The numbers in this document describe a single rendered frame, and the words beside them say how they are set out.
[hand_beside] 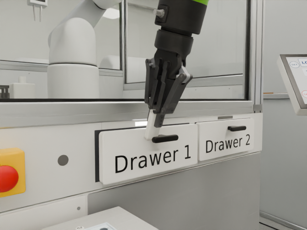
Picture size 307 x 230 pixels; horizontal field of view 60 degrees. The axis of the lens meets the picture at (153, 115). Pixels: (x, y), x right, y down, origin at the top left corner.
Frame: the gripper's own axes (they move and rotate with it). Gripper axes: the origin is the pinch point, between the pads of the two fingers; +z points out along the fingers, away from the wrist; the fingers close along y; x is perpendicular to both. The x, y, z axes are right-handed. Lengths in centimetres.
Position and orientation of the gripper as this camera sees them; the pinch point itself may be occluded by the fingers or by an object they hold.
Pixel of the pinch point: (153, 124)
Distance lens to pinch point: 59.2
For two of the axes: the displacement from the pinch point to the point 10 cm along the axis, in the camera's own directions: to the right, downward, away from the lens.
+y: 6.0, 3.9, -7.1
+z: -2.2, 9.2, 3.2
